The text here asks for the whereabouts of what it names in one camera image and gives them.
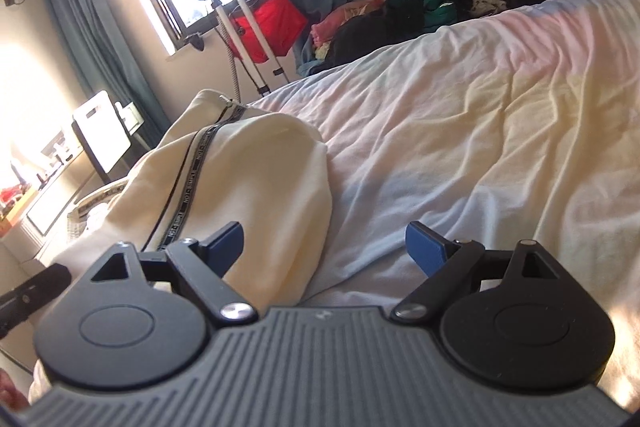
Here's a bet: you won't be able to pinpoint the woven basket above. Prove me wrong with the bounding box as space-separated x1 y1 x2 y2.
64 178 129 244

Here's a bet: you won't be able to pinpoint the pink clothes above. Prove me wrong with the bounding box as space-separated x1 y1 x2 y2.
311 0 392 50

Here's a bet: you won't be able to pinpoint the cream pants with black band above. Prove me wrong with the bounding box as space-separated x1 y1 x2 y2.
30 89 335 403

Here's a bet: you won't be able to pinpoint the narrow teal curtain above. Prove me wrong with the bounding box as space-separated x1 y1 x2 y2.
27 0 171 148

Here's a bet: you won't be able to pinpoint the white patterned cloth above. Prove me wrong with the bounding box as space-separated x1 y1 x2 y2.
469 0 510 16

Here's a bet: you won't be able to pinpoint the green cloth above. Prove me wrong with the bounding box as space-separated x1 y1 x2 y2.
421 0 458 30

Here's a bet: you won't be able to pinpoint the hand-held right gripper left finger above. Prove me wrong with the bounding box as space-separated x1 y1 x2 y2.
89 222 260 325

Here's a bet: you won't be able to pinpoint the white side table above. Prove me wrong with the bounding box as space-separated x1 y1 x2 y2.
0 172 88 264

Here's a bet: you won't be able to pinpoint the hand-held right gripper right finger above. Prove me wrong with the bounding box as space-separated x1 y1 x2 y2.
391 221 561 323

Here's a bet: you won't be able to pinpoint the black clothes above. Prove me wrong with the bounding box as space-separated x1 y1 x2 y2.
327 0 427 68

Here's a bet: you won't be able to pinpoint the garment steamer stand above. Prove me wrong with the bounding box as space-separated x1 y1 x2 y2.
189 0 297 104

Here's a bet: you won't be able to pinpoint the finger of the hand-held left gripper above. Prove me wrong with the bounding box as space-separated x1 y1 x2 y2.
0 263 72 340

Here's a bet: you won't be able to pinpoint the red bag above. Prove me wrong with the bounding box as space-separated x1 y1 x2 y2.
231 0 308 62

